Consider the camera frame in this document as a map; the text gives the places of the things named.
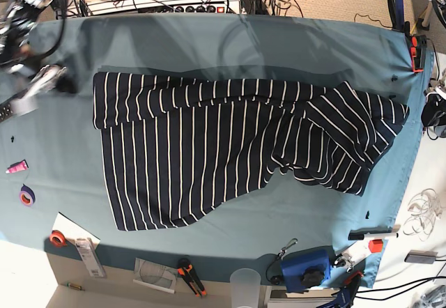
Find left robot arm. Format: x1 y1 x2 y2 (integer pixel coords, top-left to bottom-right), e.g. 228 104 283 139
417 0 445 139

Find packaged item with barcode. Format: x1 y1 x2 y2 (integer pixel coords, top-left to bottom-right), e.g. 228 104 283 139
75 238 106 278

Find small red block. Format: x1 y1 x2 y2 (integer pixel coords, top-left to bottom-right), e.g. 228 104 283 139
369 239 384 254

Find black remote control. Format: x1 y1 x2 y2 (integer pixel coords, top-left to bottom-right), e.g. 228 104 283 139
0 91 24 123

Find grey adapter box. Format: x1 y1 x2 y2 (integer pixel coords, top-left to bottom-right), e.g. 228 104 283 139
404 251 437 265

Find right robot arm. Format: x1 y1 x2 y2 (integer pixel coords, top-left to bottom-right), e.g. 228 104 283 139
1 0 77 122

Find white zip ties bundle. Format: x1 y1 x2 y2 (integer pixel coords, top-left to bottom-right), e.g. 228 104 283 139
402 188 445 242

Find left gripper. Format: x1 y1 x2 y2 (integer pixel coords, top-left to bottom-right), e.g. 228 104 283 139
421 74 445 137

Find purple tape roll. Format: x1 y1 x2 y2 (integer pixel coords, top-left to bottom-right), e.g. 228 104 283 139
19 185 36 206

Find frosted plastic cup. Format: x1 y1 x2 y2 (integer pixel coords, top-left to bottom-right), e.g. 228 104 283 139
230 268 261 308

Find orange black clamp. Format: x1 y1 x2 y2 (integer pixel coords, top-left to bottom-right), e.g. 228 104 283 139
410 35 427 73

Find navy white striped t-shirt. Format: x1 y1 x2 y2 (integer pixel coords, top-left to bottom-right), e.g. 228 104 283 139
93 72 410 231

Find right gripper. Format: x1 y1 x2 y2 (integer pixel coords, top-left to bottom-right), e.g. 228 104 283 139
8 64 78 116

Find black marker pen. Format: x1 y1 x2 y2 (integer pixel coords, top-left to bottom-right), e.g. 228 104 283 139
348 229 399 241

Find orange black cutter pliers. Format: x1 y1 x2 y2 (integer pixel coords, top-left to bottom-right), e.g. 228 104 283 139
177 258 207 298

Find orange tape roll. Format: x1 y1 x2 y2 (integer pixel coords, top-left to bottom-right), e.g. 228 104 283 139
49 230 68 248

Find white paper sheet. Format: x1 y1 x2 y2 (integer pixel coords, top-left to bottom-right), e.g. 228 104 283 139
52 213 100 248

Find blue clamp with black knob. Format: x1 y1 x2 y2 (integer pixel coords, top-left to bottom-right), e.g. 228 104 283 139
280 249 332 293

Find teal table cloth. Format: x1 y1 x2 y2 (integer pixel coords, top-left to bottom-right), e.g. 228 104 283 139
1 13 433 282

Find pink tube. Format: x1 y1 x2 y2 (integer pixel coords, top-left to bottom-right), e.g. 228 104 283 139
6 160 29 174

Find clear plastic bag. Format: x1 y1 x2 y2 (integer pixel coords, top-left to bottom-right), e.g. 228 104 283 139
133 258 178 294

